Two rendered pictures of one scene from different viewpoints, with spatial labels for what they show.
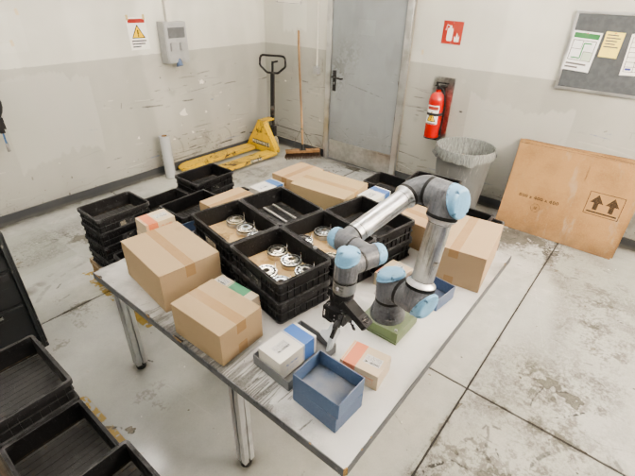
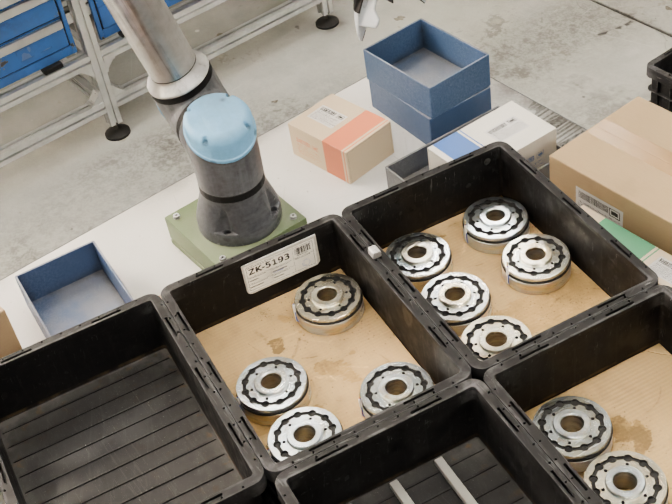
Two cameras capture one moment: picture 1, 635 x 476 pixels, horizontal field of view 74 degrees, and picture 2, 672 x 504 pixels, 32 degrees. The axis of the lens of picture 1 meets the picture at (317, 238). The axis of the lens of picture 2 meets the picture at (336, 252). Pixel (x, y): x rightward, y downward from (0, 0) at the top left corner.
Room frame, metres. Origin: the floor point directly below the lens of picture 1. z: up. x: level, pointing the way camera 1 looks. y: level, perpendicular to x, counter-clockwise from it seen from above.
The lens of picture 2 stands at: (2.85, 0.41, 2.08)
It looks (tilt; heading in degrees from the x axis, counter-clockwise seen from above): 42 degrees down; 201
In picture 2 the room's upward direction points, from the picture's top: 10 degrees counter-clockwise
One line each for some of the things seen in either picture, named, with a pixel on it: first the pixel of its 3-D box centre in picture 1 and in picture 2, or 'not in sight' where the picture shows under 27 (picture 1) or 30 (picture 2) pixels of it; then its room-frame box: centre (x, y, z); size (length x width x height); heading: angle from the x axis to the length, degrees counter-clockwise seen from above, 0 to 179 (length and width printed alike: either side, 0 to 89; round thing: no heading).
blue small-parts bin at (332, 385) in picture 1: (328, 382); (426, 66); (0.99, -0.05, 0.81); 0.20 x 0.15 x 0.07; 51
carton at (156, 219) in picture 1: (156, 223); not in sight; (1.93, 0.85, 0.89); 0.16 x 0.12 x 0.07; 137
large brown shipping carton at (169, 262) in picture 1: (172, 263); not in sight; (1.69, 0.71, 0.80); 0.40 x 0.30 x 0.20; 45
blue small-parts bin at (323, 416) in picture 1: (327, 396); (429, 96); (0.99, -0.05, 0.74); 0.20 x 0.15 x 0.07; 49
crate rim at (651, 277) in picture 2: (279, 254); (491, 249); (1.61, 0.17, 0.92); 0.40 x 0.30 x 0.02; 41
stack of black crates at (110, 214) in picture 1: (120, 231); not in sight; (2.69, 1.48, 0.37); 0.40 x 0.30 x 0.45; 142
